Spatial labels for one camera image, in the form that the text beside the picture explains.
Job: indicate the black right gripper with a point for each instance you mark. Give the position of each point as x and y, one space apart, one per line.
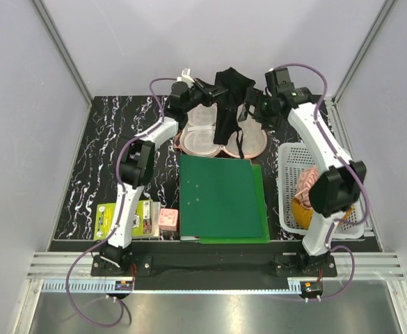
254 98

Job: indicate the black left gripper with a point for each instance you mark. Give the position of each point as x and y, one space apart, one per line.
208 93

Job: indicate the black bra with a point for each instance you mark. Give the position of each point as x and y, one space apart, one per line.
228 104

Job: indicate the pink floral mesh laundry bag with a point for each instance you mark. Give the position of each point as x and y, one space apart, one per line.
207 135

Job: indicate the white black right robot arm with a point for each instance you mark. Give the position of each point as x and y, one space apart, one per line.
341 180

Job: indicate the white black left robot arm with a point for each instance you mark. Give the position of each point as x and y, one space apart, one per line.
135 163

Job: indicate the white perforated plastic basket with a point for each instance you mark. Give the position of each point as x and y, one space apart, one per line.
293 159

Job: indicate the pink lace garment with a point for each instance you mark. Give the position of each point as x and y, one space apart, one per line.
306 181

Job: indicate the mustard yellow garment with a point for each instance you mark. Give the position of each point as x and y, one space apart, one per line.
302 214

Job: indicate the small pink box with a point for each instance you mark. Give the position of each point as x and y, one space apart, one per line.
168 219

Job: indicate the lime green illustrated book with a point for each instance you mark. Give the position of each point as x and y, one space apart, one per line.
145 223

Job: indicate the light green folder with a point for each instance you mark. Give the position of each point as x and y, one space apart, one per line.
264 238

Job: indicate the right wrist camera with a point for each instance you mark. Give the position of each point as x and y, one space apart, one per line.
278 81

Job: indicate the dark green ring binder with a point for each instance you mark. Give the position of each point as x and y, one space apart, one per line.
217 198

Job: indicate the right aluminium frame post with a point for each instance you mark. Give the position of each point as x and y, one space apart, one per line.
364 47

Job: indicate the aluminium frame post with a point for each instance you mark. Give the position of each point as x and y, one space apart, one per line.
364 47
61 48

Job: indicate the left aluminium frame post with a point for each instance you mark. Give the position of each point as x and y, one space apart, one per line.
61 48

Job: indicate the white slotted cable duct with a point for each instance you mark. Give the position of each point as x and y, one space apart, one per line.
145 286

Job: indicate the aluminium rail crossbar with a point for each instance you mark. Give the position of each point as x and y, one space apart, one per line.
368 266

